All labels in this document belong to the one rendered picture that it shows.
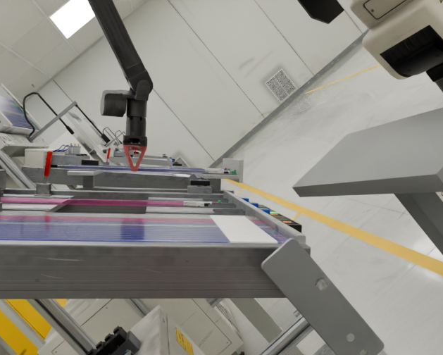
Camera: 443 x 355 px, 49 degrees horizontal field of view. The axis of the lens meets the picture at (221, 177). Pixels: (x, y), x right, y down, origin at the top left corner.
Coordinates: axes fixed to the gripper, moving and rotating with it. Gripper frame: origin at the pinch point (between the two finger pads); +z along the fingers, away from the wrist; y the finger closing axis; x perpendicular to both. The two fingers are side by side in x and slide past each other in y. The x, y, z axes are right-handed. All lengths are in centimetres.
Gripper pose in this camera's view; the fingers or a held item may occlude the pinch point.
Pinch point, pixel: (134, 168)
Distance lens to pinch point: 141.3
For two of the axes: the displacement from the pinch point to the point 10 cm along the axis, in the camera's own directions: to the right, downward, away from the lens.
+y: 1.4, 0.4, -9.9
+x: 9.9, 0.4, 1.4
